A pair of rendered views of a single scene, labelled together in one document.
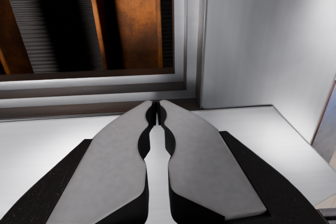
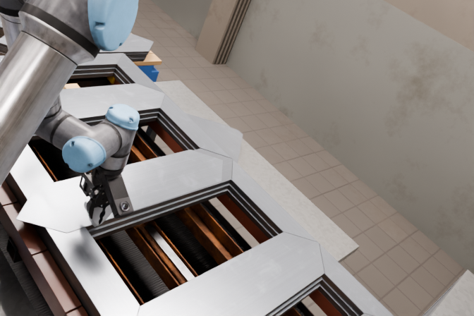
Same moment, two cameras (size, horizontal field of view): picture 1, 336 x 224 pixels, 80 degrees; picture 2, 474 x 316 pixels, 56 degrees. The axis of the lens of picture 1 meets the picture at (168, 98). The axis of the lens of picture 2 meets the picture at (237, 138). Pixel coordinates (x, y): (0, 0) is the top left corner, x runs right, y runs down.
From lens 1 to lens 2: 1.14 m
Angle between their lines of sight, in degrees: 51
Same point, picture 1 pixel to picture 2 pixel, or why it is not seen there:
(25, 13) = (149, 276)
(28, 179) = not seen: hidden behind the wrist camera
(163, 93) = (93, 230)
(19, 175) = not seen: hidden behind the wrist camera
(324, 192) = (23, 214)
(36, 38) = (140, 266)
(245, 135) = (68, 224)
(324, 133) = not seen: outside the picture
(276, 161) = (52, 220)
